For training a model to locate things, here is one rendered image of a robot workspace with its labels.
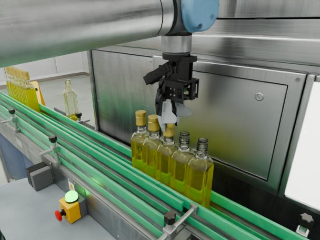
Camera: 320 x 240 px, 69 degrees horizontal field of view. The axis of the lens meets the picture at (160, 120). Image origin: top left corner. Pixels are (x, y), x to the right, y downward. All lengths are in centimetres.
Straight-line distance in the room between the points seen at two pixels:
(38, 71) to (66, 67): 76
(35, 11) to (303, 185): 66
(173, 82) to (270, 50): 24
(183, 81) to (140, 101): 43
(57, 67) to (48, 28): 665
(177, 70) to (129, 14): 29
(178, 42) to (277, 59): 24
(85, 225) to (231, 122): 62
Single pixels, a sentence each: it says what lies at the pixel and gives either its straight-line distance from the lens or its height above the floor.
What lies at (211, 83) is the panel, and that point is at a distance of 71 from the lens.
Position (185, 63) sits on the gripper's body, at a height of 133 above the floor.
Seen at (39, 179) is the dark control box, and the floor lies 80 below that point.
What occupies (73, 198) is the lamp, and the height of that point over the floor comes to 84.
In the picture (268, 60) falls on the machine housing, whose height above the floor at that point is 134.
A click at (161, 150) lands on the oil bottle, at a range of 70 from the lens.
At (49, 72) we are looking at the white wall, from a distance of 687.
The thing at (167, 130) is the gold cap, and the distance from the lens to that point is 67.
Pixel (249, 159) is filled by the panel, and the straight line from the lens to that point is 73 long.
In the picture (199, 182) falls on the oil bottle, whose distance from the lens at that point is 65.
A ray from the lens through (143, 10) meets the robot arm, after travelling 35.
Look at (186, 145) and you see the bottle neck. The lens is 65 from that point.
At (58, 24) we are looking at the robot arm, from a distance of 30.
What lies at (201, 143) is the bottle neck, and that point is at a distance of 61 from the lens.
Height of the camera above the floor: 143
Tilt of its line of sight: 23 degrees down
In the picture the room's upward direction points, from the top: straight up
